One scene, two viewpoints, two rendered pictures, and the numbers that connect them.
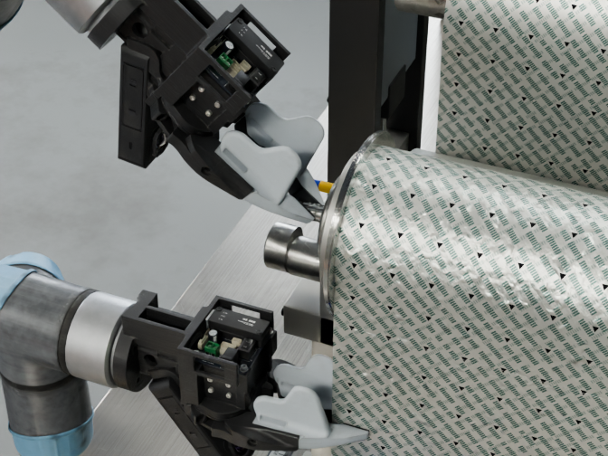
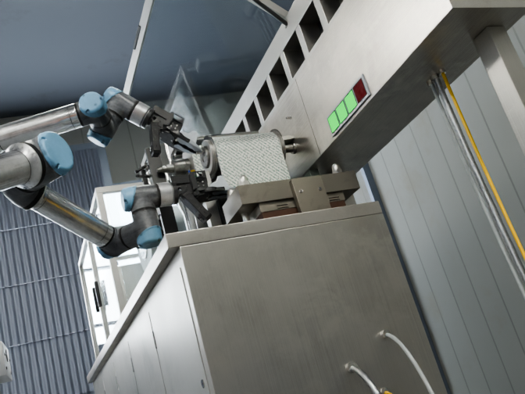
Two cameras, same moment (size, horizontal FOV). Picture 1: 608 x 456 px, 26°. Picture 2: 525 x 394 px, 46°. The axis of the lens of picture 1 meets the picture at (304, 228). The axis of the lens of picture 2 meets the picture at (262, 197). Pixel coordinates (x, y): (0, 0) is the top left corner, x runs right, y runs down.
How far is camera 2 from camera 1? 2.03 m
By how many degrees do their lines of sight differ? 72
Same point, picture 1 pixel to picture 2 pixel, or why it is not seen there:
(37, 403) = (151, 213)
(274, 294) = not seen: hidden behind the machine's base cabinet
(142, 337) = (176, 180)
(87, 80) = not seen: outside the picture
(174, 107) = (168, 126)
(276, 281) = not seen: hidden behind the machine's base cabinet
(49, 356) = (155, 191)
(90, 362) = (167, 187)
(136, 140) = (157, 144)
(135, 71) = (155, 126)
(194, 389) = (196, 183)
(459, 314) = (242, 147)
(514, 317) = (251, 143)
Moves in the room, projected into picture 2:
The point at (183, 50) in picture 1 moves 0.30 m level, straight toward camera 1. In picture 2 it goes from (166, 118) to (227, 71)
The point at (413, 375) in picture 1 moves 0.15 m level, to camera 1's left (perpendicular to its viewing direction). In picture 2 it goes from (239, 166) to (204, 163)
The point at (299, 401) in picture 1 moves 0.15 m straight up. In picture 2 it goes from (219, 179) to (208, 137)
